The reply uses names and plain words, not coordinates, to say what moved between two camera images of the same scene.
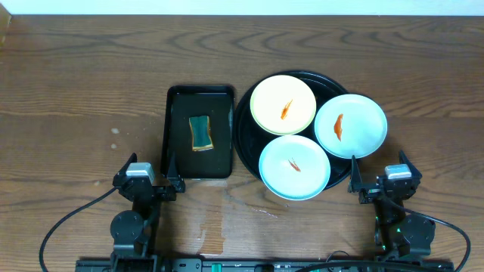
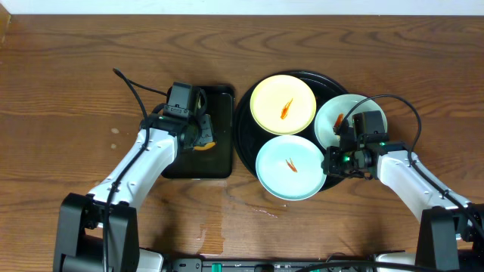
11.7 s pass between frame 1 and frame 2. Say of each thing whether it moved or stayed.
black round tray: stayed
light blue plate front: stayed
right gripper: moved
